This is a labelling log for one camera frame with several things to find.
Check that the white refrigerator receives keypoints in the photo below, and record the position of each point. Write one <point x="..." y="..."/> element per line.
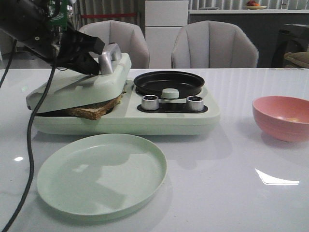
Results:
<point x="163" y="21"/>

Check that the red barrier tape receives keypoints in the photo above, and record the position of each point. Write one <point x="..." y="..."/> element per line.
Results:
<point x="97" y="16"/>

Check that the mint green plate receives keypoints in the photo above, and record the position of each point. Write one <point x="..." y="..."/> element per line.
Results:
<point x="102" y="177"/>

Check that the silver control knob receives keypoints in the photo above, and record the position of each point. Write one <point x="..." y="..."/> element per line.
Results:
<point x="194" y="103"/>
<point x="150" y="102"/>

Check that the dark grey kitchen counter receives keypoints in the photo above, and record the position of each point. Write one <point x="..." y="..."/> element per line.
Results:
<point x="261" y="27"/>

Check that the right silver control knob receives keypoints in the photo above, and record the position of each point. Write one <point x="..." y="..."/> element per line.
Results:
<point x="194" y="103"/>

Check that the bread slice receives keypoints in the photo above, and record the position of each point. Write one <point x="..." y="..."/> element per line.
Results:
<point x="93" y="111"/>
<point x="123" y="93"/>

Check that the right grey upholstered chair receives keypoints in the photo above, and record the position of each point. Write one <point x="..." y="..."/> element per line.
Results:
<point x="212" y="44"/>

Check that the left grey upholstered chair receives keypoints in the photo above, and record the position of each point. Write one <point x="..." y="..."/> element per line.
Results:
<point x="128" y="36"/>

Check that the black round frying pan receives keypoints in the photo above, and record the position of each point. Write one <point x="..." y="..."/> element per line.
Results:
<point x="153" y="83"/>

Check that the mint green breakfast maker base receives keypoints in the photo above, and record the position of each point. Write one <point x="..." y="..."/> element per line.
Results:
<point x="126" y="118"/>

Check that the breakfast maker hinged lid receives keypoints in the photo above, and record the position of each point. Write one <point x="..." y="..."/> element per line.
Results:
<point x="70" y="89"/>

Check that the left silver control knob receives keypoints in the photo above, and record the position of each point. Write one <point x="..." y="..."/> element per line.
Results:
<point x="150" y="102"/>

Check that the grey upholstered chair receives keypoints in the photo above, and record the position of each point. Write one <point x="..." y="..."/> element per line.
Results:
<point x="212" y="44"/>
<point x="128" y="36"/>

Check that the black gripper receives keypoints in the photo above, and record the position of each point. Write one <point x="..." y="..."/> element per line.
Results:
<point x="74" y="48"/>

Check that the beige cushion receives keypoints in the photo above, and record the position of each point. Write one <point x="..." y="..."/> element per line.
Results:
<point x="297" y="60"/>

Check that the pink bowl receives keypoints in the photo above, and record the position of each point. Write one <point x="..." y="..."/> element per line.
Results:
<point x="284" y="118"/>

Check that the dark appliance at right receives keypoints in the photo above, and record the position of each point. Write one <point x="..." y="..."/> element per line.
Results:
<point x="289" y="43"/>

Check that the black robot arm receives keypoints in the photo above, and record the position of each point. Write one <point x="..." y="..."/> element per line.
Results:
<point x="42" y="26"/>

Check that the fruit plate on counter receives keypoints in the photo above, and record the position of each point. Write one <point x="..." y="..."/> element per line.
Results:
<point x="253" y="5"/>

